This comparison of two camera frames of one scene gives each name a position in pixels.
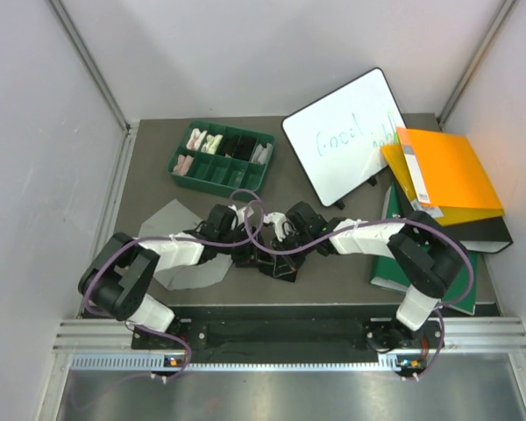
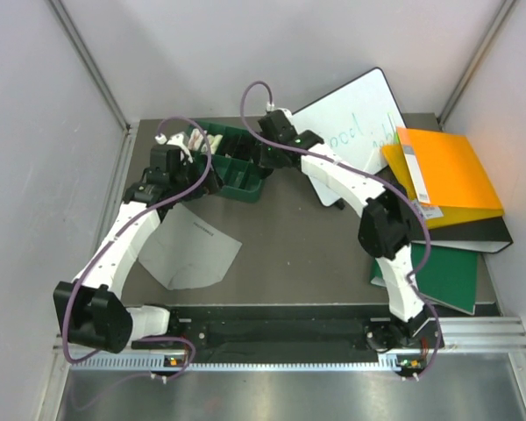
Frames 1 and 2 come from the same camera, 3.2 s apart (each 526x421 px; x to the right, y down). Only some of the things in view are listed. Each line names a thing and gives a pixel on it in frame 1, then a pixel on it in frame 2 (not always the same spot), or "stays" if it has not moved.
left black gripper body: (241, 254) -> (188, 175)
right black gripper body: (290, 239) -> (268, 159)
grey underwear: (170, 218) stays
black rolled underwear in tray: (238, 146) stays
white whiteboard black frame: (337, 139) stays
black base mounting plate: (298, 332) stays
